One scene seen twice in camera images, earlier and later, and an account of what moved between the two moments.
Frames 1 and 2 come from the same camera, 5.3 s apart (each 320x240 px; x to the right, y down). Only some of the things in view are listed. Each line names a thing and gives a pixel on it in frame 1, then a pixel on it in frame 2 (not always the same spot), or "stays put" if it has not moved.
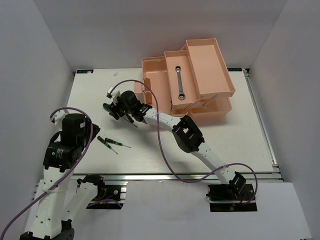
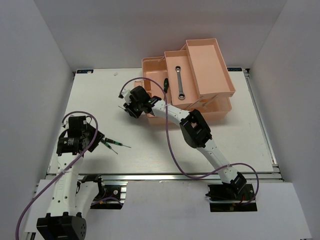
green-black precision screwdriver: (102, 140) stays put
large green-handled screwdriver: (107, 106) to (166, 85)
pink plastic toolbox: (205, 81) stays put
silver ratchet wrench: (181, 96) stays put
